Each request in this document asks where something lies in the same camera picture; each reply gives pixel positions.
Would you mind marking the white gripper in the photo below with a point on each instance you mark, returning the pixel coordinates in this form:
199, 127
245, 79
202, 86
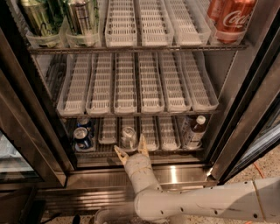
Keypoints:
136, 163

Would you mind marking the silver 7up can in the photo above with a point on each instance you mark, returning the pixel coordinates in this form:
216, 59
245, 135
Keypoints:
129, 138

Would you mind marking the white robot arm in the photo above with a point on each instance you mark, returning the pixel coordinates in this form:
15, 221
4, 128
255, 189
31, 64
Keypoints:
256, 200

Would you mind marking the clear tray shelf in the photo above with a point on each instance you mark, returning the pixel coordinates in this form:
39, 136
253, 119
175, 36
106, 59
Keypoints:
107, 130
175, 93
149, 130
168, 133
73, 95
156, 27
100, 86
152, 100
189, 24
198, 82
125, 98
121, 28
127, 122

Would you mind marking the blue pepsi can front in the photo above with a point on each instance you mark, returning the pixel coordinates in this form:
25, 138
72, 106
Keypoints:
82, 139

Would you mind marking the blue pepsi can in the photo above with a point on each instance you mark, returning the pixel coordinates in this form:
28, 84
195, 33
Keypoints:
86, 122
82, 139

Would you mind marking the blue pepsi can rear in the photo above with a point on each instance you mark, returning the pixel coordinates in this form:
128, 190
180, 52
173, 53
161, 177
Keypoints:
86, 122

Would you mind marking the stainless steel fridge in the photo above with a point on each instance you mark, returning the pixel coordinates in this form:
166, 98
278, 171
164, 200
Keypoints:
44, 155

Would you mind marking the glass fridge door right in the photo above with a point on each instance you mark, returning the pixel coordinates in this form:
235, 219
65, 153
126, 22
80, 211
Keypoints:
249, 98

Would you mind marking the green silver can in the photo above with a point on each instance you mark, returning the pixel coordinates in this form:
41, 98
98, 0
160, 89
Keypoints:
83, 19

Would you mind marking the green can left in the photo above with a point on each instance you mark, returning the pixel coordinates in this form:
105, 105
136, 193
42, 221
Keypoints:
44, 17

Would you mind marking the red coca-cola can front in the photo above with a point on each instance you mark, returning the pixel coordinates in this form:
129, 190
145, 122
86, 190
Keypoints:
233, 18

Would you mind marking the red coca-cola can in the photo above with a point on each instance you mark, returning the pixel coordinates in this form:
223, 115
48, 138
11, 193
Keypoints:
233, 18
214, 9

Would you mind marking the red coca-cola can rear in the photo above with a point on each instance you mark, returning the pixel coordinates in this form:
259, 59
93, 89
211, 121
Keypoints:
214, 9

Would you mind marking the brown drink bottle white cap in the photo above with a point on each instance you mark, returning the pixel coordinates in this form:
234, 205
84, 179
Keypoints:
196, 132

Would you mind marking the middle wire shelf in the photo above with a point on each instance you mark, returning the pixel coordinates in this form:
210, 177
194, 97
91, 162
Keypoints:
165, 113

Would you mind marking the wire shelf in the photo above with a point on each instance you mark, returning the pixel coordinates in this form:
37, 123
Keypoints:
165, 113
137, 49

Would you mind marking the top wire shelf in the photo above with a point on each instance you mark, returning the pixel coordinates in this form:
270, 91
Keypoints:
137, 49

